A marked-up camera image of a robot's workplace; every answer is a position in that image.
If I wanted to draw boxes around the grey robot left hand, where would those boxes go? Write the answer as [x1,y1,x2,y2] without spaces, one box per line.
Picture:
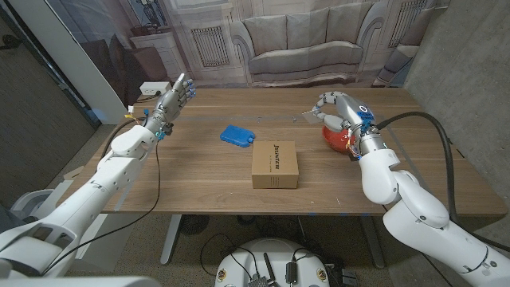
[143,73,197,141]

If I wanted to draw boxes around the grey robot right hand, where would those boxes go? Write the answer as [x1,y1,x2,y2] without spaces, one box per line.
[312,91,387,160]

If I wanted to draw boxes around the red bowl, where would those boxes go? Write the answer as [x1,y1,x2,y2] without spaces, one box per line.
[321,125,355,154]

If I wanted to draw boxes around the brown cardboard box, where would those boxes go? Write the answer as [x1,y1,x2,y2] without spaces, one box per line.
[251,140,300,190]

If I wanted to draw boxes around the white power strip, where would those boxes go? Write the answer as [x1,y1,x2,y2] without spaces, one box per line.
[139,81,172,96]

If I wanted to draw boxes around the blue pouch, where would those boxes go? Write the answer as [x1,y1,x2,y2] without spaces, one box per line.
[219,124,257,148]

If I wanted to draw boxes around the printed sofa room backdrop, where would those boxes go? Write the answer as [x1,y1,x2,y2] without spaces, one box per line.
[45,0,451,109]

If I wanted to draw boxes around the black round floor fan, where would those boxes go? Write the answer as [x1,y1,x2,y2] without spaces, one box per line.
[179,214,210,236]

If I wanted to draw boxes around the white table leg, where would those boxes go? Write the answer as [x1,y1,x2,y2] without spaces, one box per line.
[159,214,183,265]

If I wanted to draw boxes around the white robot torso base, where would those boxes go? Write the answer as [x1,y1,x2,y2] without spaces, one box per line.
[214,238,331,287]

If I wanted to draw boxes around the black power strip cable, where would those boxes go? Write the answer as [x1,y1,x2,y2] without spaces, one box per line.
[135,91,162,104]

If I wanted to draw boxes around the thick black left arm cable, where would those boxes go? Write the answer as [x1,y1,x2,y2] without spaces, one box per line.
[99,118,147,161]

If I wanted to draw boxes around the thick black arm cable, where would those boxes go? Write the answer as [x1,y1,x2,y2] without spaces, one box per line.
[376,111,510,254]
[99,118,147,161]

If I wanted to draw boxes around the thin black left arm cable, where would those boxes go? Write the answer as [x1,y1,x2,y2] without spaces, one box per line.
[39,139,163,276]

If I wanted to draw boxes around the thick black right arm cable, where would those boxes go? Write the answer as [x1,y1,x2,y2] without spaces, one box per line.
[376,111,510,254]

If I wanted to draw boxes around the black door handle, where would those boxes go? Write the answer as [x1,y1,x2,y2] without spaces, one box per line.
[0,34,23,51]

